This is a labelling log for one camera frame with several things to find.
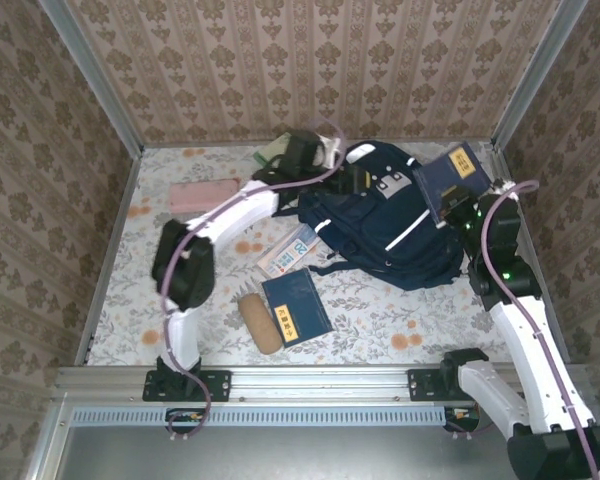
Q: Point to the small navy book yellow label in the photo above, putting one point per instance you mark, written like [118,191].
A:
[455,170]

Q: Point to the navy blue backpack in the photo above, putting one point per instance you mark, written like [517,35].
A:
[375,235]

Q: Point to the green notebook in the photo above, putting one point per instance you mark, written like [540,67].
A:
[272,150]

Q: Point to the clear plastic stationery bag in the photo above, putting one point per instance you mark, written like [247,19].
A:
[287,252]

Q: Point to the large navy book yellow label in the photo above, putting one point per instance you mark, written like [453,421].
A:
[297,300]

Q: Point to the pink pencil case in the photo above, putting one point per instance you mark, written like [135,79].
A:
[205,195]

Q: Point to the tan oval glasses case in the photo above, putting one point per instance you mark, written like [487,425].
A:
[260,325]

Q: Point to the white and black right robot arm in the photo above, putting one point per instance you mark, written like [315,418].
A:
[530,360]

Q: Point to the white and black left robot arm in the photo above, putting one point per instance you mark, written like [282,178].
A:
[240,215]

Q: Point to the grey metal sheet panel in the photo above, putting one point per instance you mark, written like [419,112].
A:
[305,455]

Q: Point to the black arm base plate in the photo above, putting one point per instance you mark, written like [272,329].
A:
[215,385]
[425,385]

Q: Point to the aluminium corner post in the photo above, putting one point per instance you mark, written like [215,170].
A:
[535,80]
[95,85]

